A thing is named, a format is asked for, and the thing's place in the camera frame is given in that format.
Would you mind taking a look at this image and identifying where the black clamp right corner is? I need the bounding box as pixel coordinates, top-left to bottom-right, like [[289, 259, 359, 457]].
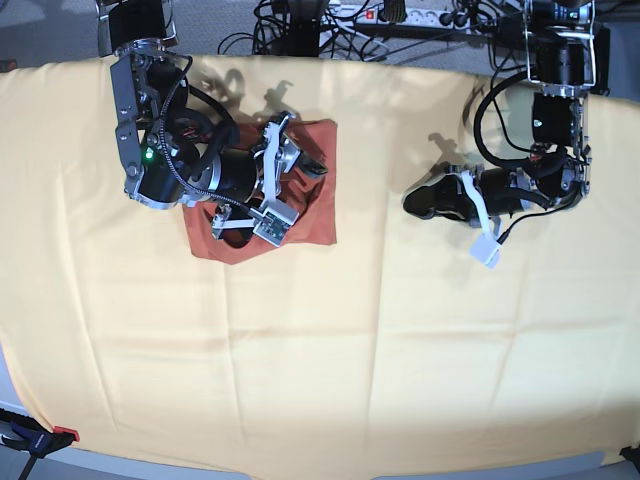
[[619, 446, 640, 474]]

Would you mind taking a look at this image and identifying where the yellow table cloth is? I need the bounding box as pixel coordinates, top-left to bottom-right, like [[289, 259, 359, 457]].
[[1, 57, 639, 479]]

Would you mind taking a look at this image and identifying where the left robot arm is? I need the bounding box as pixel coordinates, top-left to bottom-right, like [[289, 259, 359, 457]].
[[402, 1, 597, 268]]

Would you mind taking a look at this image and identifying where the white power strip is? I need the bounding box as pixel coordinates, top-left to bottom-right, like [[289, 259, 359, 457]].
[[326, 1, 471, 31]]

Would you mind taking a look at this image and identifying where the orange T-shirt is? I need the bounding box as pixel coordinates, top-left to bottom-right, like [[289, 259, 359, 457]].
[[183, 119, 337, 265]]

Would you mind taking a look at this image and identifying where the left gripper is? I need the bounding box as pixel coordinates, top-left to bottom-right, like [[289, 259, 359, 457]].
[[402, 166, 548, 269]]

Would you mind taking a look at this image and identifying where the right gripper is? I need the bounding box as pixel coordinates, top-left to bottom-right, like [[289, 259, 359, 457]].
[[211, 111, 328, 247]]

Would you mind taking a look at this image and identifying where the black box on floor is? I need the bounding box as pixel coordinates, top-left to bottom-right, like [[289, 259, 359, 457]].
[[490, 16, 528, 68]]

